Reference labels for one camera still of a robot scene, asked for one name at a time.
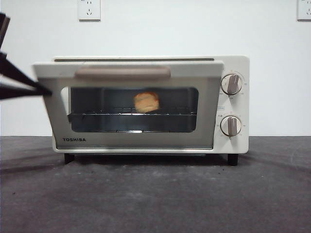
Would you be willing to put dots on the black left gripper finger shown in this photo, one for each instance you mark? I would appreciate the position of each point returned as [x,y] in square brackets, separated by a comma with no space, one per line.
[14,69]
[14,91]

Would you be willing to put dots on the white wall socket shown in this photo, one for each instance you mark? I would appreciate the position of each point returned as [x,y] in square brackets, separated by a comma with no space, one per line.
[89,11]
[305,11]

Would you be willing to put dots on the cream Toshiba toaster oven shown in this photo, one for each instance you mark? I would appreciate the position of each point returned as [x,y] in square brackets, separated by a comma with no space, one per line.
[235,63]

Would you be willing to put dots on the golden brown bread roll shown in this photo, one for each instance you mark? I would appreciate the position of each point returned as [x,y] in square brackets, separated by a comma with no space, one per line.
[146,102]

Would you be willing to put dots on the cream and taupe oven knob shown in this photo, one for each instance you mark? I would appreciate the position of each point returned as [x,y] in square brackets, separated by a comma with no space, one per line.
[232,84]
[230,126]

